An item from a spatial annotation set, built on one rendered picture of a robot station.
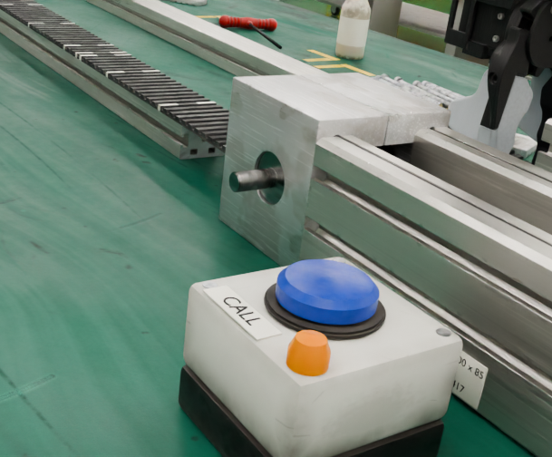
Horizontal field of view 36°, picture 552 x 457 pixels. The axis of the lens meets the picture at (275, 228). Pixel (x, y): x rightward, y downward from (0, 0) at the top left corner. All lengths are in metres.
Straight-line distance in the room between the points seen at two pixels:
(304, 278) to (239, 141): 0.21
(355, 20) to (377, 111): 0.61
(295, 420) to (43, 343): 0.16
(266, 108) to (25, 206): 0.17
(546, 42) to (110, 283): 0.35
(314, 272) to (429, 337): 0.05
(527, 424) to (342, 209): 0.15
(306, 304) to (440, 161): 0.20
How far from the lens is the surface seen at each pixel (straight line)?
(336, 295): 0.32
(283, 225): 0.49
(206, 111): 0.67
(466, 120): 0.66
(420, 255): 0.41
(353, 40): 1.10
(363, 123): 0.48
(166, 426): 0.36
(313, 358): 0.29
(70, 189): 0.59
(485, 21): 0.65
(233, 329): 0.32
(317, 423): 0.30
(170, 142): 0.67
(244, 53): 0.93
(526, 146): 0.81
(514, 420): 0.39
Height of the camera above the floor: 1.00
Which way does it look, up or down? 23 degrees down
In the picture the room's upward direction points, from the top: 8 degrees clockwise
